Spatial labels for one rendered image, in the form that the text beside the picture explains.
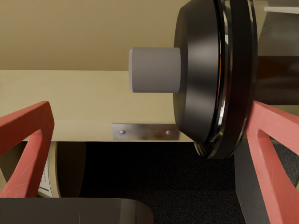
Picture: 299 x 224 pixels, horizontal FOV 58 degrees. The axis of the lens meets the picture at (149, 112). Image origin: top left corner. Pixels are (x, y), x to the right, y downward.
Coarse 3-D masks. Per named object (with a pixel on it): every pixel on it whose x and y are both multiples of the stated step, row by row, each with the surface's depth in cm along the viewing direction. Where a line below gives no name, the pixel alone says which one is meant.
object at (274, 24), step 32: (224, 0) 12; (256, 0) 13; (288, 0) 13; (224, 32) 12; (256, 32) 12; (288, 32) 12; (224, 64) 12; (256, 64) 12; (288, 64) 12; (224, 96) 12; (256, 96) 13; (288, 96) 13; (224, 128) 13
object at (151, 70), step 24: (192, 0) 15; (192, 24) 13; (216, 24) 13; (144, 48) 16; (168, 48) 16; (192, 48) 13; (216, 48) 12; (144, 72) 15; (168, 72) 15; (192, 72) 13; (216, 72) 12; (192, 96) 13; (216, 96) 13; (192, 120) 14
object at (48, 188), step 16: (64, 144) 50; (80, 144) 52; (48, 160) 35; (64, 160) 50; (80, 160) 51; (48, 176) 36; (64, 176) 48; (80, 176) 50; (48, 192) 37; (64, 192) 45
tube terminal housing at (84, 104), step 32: (0, 96) 31; (32, 96) 31; (64, 96) 31; (96, 96) 31; (128, 96) 31; (160, 96) 31; (64, 128) 28; (96, 128) 28; (0, 160) 32; (0, 192) 34
